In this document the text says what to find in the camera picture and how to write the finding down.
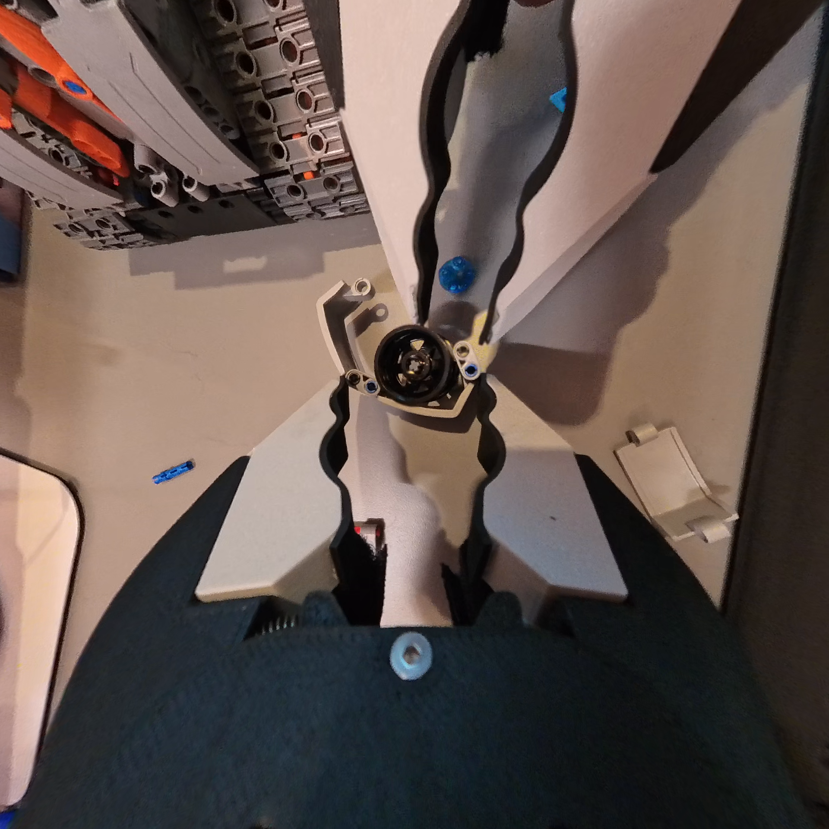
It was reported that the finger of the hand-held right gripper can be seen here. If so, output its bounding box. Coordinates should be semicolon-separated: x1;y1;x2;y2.
340;0;475;313
482;0;742;344

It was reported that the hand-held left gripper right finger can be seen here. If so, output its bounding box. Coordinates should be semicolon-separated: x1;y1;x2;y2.
464;386;633;611

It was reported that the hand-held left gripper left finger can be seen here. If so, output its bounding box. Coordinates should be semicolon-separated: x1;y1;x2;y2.
195;383;358;611

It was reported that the small black wheel assembly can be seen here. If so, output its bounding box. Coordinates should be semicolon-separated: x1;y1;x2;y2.
373;324;457;406

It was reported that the grey curved panel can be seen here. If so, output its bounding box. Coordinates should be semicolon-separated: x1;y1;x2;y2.
316;275;496;419

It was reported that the grey flat hinged panel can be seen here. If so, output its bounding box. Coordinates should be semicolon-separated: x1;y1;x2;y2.
612;421;740;544

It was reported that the blue round stud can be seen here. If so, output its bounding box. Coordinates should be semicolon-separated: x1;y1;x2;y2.
437;256;479;294

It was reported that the grey orange tracked toy robot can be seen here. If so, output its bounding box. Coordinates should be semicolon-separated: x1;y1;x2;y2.
0;0;374;250

